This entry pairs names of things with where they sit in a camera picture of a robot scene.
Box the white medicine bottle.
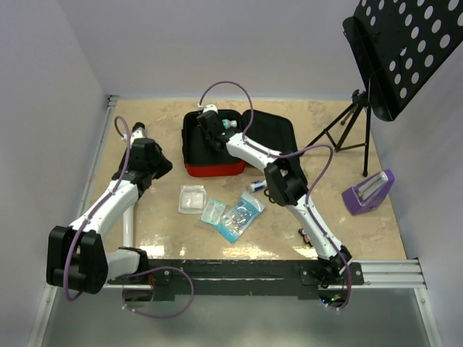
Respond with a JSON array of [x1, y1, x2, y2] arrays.
[[221, 119, 238, 129]]

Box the red medicine kit case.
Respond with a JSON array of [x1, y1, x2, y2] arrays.
[[182, 110, 297, 177]]

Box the white bandage roll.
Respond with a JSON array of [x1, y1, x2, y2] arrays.
[[247, 179, 267, 192]]

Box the blue mask package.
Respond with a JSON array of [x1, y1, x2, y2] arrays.
[[216, 192, 265, 243]]

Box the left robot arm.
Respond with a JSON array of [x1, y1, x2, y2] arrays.
[[46, 122, 173, 294]]

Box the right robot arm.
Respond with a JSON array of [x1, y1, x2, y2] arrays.
[[197, 105, 352, 284]]

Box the black microphone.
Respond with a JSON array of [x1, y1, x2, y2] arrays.
[[132, 122, 145, 134]]

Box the white gauze pad packet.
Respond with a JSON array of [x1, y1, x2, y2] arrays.
[[178, 185, 207, 214]]

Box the bandage plasters bag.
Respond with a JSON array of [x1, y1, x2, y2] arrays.
[[200, 199, 226, 226]]

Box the brown owl toy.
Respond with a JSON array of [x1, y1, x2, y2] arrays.
[[298, 228, 313, 247]]

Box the purple box device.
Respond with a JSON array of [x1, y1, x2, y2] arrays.
[[342, 169, 395, 215]]

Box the black music stand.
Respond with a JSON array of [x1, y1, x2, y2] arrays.
[[311, 0, 462, 156]]

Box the aluminium left rail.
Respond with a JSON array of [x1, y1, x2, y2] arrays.
[[75, 95, 120, 219]]

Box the aluminium rail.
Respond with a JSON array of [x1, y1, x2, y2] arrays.
[[126, 260, 425, 288], [75, 95, 120, 219]]

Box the black handled scissors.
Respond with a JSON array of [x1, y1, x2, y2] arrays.
[[263, 188, 271, 199]]

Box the aluminium front rail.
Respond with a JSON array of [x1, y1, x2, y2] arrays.
[[126, 260, 425, 288]]

